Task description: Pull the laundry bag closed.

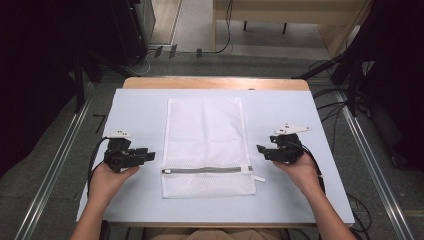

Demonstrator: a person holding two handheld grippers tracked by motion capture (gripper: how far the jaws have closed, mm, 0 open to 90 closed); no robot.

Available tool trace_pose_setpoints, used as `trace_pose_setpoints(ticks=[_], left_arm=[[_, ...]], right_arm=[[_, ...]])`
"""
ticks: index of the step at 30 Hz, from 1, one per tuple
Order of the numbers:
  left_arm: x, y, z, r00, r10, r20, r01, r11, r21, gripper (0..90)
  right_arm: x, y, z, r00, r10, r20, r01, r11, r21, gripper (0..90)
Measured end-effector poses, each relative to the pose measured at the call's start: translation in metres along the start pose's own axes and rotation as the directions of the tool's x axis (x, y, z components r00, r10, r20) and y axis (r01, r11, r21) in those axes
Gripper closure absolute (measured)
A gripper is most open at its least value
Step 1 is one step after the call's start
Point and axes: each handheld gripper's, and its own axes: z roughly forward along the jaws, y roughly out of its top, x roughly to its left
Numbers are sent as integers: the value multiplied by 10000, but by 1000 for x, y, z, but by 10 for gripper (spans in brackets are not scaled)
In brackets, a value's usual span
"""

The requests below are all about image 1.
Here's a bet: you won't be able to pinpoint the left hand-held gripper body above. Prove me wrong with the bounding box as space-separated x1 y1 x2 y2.
103 130 150 174

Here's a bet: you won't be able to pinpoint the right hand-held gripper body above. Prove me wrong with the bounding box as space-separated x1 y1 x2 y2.
269 123 311 165

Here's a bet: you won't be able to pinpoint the person's left hand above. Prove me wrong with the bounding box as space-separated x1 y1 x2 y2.
88 162 141 205

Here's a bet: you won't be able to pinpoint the person's right hand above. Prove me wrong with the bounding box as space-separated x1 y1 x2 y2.
272 151 323 197

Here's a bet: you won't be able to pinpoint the pale table cover sheet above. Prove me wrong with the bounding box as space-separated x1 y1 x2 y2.
76 88 356 225

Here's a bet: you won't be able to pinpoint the white mesh laundry bag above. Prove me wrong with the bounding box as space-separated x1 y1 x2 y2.
161 96 267 200

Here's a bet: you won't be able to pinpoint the black chair part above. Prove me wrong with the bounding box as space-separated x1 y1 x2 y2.
99 219 112 240

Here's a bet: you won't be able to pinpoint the black stand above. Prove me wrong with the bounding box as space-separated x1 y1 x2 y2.
73 49 141 114
291 49 368 118

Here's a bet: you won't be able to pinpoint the person's beige trousers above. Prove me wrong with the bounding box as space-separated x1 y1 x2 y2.
143 227 292 240

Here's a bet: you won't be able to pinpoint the dark curtain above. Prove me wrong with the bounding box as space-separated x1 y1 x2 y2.
0 0 134 178
346 0 424 171

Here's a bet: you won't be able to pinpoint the black cabinet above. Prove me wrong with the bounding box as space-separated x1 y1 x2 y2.
108 0 157 67

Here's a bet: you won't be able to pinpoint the light wooden bench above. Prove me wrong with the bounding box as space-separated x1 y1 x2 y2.
212 0 372 58

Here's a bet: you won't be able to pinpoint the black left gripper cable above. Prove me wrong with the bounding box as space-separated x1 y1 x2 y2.
86 135 110 198

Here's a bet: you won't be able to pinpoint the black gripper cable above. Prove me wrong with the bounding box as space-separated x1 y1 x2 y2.
86 135 110 198
289 141 327 195

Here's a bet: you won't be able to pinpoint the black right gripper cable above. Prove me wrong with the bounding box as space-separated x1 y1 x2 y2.
289 141 327 195

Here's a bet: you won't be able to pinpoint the black floor cables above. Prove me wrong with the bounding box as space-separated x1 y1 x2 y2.
312 87 350 155

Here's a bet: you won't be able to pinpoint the metal floor rail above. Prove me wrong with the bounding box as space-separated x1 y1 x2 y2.
13 82 94 240
335 89 416 240

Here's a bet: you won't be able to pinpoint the white floor cable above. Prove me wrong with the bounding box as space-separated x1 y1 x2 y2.
127 49 158 76

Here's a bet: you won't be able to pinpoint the black hanging cable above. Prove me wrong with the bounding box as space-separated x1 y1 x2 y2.
213 0 234 55

